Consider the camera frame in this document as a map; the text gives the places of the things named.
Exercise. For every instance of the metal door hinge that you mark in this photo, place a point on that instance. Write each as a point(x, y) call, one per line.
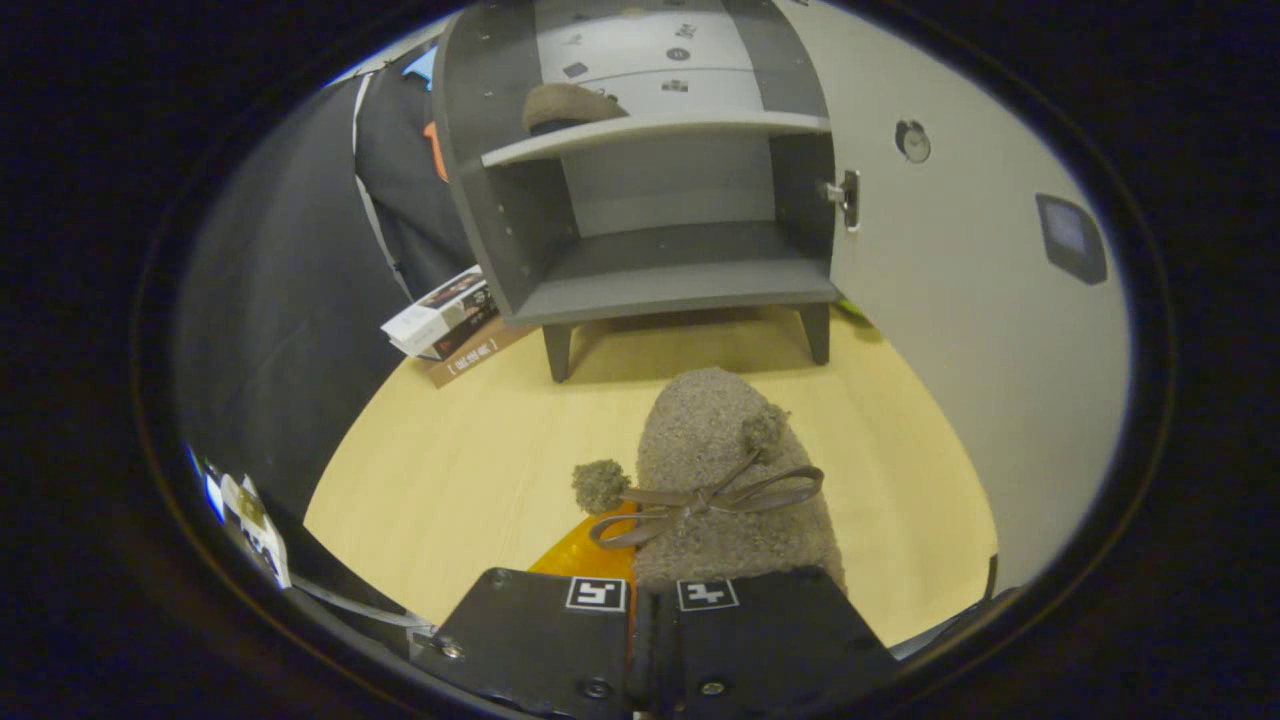
point(848, 198)

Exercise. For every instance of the light grey shoe cabinet door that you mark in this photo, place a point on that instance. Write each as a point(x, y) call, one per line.
point(960, 330)

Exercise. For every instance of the brown book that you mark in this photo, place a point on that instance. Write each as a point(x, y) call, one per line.
point(480, 355)

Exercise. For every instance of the dark grey shoe cabinet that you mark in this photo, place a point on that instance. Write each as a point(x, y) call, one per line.
point(670, 285)

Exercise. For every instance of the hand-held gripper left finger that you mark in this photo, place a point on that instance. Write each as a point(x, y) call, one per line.
point(540, 650)

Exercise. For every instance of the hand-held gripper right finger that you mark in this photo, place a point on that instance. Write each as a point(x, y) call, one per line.
point(770, 640)

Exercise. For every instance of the black backdrop cloth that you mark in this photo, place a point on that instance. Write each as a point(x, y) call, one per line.
point(280, 300)

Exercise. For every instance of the brown fuzzy shoe with bow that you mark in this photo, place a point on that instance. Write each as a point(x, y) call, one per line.
point(710, 440)

